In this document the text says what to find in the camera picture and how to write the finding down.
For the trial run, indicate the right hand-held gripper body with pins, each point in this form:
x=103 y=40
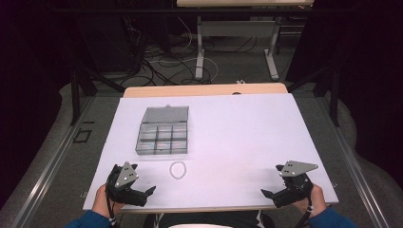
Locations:
x=296 y=188

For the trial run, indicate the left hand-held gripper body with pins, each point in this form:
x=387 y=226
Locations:
x=126 y=194

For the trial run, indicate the person's right hand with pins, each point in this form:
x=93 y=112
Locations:
x=316 y=202

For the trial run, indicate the person's left hand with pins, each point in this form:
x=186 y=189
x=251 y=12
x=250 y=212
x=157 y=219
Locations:
x=102 y=204

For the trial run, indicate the clear plastic compartment box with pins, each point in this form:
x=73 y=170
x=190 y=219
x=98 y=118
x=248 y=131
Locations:
x=163 y=136

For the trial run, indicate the white table cover sheet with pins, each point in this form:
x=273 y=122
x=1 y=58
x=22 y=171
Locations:
x=240 y=142

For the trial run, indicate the black metal stand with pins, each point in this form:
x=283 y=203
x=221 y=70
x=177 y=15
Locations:
x=75 y=95
x=333 y=95

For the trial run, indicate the aluminium floor rail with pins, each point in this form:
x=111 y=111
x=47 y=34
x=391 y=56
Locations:
x=351 y=172
x=47 y=172

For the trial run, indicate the white metal frame desk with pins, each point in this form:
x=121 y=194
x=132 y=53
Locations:
x=234 y=29

